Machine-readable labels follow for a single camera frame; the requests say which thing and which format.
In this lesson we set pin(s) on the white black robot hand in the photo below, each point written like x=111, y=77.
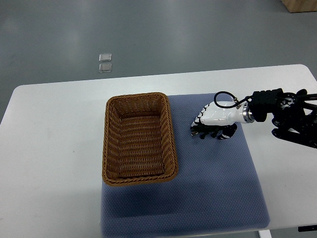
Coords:
x=224, y=114

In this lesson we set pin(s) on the dark toy crocodile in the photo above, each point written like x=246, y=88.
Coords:
x=204, y=130

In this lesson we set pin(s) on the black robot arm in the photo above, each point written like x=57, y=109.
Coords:
x=295, y=119

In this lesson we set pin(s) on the brown wicker basket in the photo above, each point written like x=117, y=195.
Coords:
x=139, y=145

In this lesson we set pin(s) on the blue-grey fabric mat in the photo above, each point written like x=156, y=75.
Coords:
x=216, y=190

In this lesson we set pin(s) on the lower metal floor plate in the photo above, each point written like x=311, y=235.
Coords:
x=105, y=67

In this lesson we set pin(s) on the metal floor plate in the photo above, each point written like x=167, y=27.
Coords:
x=105, y=67
x=105, y=57

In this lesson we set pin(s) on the upper metal floor plate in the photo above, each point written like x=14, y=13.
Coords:
x=105, y=57

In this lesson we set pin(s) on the white table leg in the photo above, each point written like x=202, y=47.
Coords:
x=265, y=234

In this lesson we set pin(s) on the wooden box corner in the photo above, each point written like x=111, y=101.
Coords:
x=298, y=6

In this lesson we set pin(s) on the black table control panel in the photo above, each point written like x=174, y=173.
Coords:
x=307, y=228

